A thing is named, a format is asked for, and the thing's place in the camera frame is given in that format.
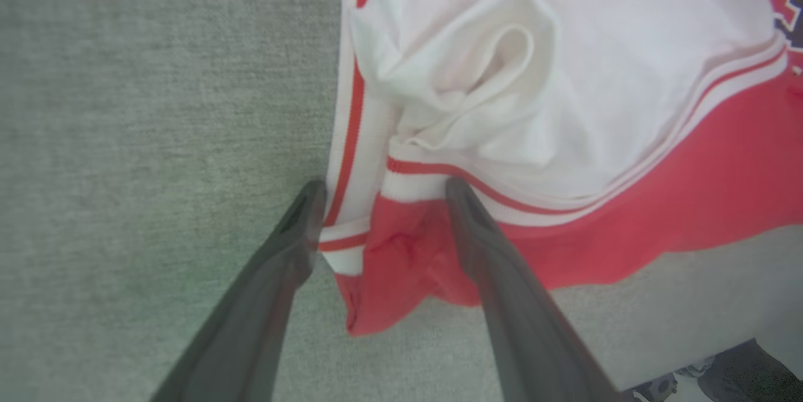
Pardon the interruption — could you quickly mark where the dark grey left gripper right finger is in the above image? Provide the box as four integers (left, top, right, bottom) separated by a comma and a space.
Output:
445, 177, 629, 402

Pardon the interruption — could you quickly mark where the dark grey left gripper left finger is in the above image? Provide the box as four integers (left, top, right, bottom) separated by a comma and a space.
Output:
149, 179, 328, 402

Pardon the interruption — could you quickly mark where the red and white jersey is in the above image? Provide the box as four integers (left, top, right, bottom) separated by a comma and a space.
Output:
317, 0, 803, 337

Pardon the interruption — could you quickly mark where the grey fabric sofa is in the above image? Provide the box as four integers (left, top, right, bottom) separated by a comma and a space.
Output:
0, 0, 803, 402

